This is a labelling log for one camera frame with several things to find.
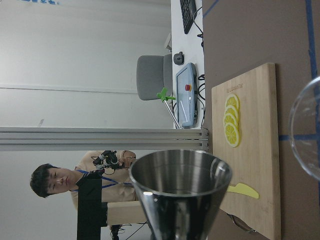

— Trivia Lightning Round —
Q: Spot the steel jigger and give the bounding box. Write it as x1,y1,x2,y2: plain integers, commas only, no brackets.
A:
129,150,232,240

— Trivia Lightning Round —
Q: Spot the clear wine glass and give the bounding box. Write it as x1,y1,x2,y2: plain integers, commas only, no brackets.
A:
288,77,320,181

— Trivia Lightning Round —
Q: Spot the green tipped metal rod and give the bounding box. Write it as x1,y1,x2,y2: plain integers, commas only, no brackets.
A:
156,87,182,129

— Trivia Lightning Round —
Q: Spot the grey office chair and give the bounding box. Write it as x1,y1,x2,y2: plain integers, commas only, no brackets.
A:
136,54,173,101

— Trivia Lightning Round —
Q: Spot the blue teach pendant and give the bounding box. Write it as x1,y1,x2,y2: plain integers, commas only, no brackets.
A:
175,62,198,129

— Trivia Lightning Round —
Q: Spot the black computer mouse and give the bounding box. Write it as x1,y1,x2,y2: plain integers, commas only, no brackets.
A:
173,51,185,66

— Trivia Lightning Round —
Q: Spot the seated operator person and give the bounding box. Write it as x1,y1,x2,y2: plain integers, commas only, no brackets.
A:
29,150,138,208

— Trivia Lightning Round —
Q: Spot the lemon slice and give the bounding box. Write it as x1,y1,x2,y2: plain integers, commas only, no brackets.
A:
223,113,239,128
224,122,240,148
224,93,240,110
224,105,239,121

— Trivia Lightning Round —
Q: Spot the bamboo cutting board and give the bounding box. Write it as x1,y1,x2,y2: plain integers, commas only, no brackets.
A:
211,63,281,240

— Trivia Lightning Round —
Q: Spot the yellow plastic knife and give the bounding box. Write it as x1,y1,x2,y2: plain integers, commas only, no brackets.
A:
227,182,260,199

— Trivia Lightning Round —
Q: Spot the black keyboard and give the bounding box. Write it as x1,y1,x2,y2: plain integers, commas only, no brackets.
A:
179,0,197,35

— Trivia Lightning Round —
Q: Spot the wooden black teleop stand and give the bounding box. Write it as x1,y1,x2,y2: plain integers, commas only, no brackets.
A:
76,170,146,240

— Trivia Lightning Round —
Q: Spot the aluminium frame post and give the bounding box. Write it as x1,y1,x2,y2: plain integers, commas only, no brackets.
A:
0,127,209,151

